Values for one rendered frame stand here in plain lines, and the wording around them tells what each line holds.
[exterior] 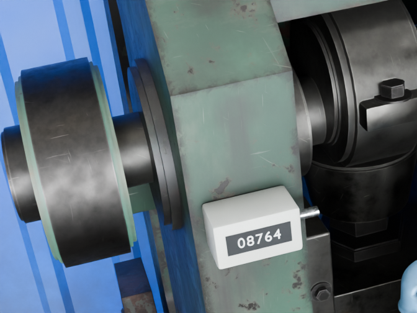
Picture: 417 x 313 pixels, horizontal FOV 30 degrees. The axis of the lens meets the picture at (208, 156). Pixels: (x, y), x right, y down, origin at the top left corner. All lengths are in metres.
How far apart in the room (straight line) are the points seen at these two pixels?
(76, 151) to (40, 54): 1.24
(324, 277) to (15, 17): 1.27
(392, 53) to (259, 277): 0.22
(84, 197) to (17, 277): 1.51
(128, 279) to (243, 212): 0.75
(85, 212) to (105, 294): 1.55
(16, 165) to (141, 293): 0.61
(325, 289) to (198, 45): 0.25
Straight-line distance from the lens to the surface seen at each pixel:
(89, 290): 2.18
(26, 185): 0.69
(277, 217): 0.60
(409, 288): 0.66
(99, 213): 0.65
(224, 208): 0.61
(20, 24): 1.85
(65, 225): 0.66
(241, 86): 0.59
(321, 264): 0.70
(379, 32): 0.69
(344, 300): 0.78
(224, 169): 0.61
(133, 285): 1.30
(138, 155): 0.70
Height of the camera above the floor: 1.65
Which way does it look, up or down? 28 degrees down
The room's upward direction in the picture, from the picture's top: 8 degrees counter-clockwise
